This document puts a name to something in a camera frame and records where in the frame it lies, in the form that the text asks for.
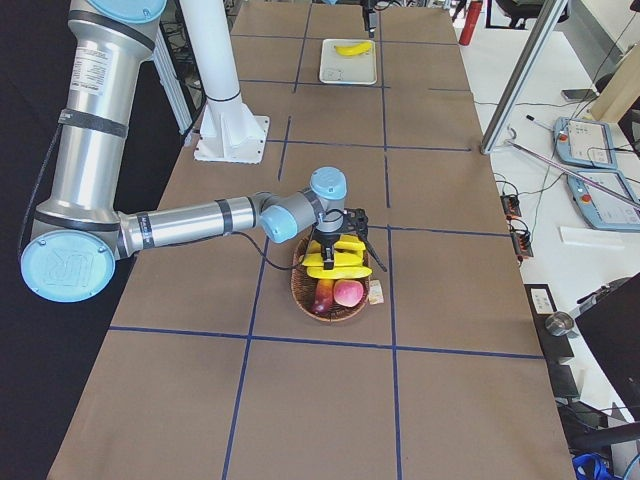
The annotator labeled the orange black connector module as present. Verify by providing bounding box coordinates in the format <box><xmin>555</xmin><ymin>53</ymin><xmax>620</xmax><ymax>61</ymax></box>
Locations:
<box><xmin>509</xmin><ymin>227</ymin><xmax>534</xmax><ymax>261</ymax></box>
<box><xmin>500</xmin><ymin>194</ymin><xmax>522</xmax><ymax>220</ymax></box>

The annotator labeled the black marker pen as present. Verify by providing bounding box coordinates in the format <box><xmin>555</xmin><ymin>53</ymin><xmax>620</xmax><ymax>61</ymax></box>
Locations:
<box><xmin>525</xmin><ymin>114</ymin><xmax>553</xmax><ymax>132</ymax></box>

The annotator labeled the blue teach pendant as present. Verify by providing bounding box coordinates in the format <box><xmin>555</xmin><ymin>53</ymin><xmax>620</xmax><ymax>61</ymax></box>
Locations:
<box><xmin>553</xmin><ymin>117</ymin><xmax>618</xmax><ymax>169</ymax></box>
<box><xmin>567</xmin><ymin>169</ymin><xmax>639</xmax><ymax>233</ymax></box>

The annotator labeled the red bottle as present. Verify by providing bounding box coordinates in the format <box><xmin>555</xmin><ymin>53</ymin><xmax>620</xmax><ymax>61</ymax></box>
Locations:
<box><xmin>459</xmin><ymin>0</ymin><xmax>484</xmax><ymax>46</ymax></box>

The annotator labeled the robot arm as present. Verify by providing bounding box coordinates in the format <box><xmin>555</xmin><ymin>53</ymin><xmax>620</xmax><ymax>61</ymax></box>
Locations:
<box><xmin>19</xmin><ymin>1</ymin><xmax>347</xmax><ymax>303</ymax></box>

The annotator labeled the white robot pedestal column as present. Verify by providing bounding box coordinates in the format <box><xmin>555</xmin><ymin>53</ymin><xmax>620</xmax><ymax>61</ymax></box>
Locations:
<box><xmin>180</xmin><ymin>0</ymin><xmax>248</xmax><ymax>140</ymax></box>

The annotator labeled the pale green bear tray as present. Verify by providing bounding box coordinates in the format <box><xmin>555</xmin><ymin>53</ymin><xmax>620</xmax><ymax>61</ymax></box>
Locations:
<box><xmin>318</xmin><ymin>39</ymin><xmax>377</xmax><ymax>86</ymax></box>

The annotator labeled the white metal rod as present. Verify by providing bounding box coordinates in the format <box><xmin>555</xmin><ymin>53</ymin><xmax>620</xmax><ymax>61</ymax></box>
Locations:
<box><xmin>503</xmin><ymin>138</ymin><xmax>639</xmax><ymax>210</ymax></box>

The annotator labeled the brown wicker basket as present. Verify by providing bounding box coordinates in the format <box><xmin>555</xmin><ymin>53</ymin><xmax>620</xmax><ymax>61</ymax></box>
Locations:
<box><xmin>291</xmin><ymin>234</ymin><xmax>372</xmax><ymax>322</ymax></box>

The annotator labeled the metal measuring cup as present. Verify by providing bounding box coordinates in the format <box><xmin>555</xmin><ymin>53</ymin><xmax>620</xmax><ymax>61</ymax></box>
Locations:
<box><xmin>543</xmin><ymin>292</ymin><xmax>606</xmax><ymax>339</ymax></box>

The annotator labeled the paper basket tag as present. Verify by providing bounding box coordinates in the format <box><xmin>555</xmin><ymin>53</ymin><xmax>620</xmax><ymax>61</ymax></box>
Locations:
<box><xmin>368</xmin><ymin>279</ymin><xmax>384</xmax><ymax>305</ymax></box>

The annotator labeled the pink red apple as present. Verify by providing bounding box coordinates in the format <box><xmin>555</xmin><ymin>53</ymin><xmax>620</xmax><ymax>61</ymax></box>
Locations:
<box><xmin>333</xmin><ymin>279</ymin><xmax>364</xmax><ymax>307</ymax></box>

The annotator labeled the yellow banana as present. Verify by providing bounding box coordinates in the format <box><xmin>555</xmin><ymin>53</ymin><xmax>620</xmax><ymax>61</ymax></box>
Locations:
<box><xmin>306</xmin><ymin>265</ymin><xmax>372</xmax><ymax>280</ymax></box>
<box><xmin>302</xmin><ymin>251</ymin><xmax>364</xmax><ymax>269</ymax></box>
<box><xmin>334</xmin><ymin>41</ymin><xmax>374</xmax><ymax>57</ymax></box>

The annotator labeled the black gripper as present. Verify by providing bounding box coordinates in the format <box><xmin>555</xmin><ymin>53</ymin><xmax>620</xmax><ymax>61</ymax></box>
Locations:
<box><xmin>316</xmin><ymin>232</ymin><xmax>341</xmax><ymax>270</ymax></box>

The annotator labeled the white mount base plate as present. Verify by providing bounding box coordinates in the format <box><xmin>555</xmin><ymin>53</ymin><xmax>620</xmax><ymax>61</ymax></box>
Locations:
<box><xmin>194</xmin><ymin>109</ymin><xmax>270</xmax><ymax>164</ymax></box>

